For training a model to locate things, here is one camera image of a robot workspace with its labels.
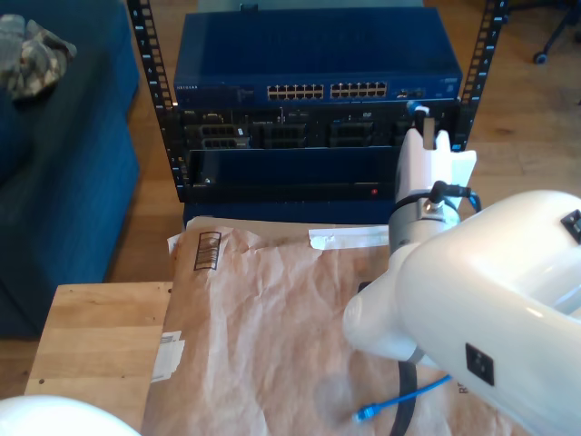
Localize office chair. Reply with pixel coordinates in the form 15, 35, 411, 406
533, 0, 581, 64

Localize brown paper mailer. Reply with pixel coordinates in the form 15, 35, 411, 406
140, 216, 581, 436

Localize blue base under rack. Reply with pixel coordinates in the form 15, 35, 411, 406
183, 199, 458, 224

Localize camouflage cloth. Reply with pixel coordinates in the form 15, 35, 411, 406
0, 13, 78, 102

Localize blue network cable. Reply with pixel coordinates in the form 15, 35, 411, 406
353, 100, 483, 424

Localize black rack server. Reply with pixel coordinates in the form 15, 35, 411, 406
179, 104, 459, 150

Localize blue network switch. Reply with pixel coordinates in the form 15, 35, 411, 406
173, 7, 464, 108

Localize black equipment rack frame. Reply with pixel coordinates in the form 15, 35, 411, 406
126, 0, 509, 203

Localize blue sofa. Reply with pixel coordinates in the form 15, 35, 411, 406
0, 0, 142, 340

